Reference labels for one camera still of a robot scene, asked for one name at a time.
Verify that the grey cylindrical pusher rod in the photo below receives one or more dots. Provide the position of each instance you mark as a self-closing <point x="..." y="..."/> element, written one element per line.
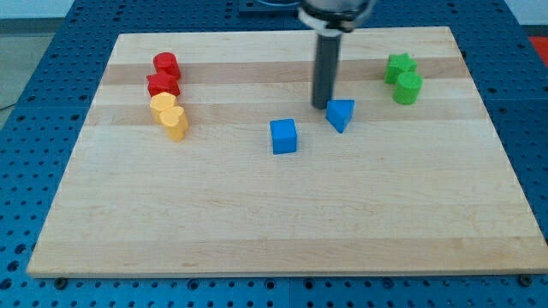
<point x="325" y="69"/>

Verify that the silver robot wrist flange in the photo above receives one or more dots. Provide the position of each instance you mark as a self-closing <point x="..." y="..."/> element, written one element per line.
<point x="335" y="16"/>

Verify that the blue triangle block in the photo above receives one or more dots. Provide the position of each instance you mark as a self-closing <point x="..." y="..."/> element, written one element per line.
<point x="339" y="113"/>

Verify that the green star block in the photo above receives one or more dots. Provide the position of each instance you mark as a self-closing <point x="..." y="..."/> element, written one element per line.
<point x="398" y="64"/>

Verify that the green cylinder block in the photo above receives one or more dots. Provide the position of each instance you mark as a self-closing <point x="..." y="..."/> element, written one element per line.
<point x="407" y="88"/>

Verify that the blue cube block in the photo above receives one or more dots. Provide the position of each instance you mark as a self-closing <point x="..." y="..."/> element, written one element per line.
<point x="283" y="136"/>

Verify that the red cylinder block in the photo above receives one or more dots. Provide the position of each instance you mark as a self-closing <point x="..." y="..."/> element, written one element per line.
<point x="166" y="62"/>

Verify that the light wooden board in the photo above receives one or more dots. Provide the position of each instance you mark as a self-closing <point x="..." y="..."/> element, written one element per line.
<point x="419" y="189"/>

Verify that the yellow heart block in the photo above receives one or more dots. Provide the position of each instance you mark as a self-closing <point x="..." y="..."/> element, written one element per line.
<point x="175" y="122"/>

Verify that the red star block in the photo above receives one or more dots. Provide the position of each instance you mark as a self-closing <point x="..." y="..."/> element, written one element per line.
<point x="162" y="82"/>

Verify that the dark blue base plate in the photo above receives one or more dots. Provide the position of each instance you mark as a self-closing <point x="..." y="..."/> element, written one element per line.
<point x="267" y="8"/>

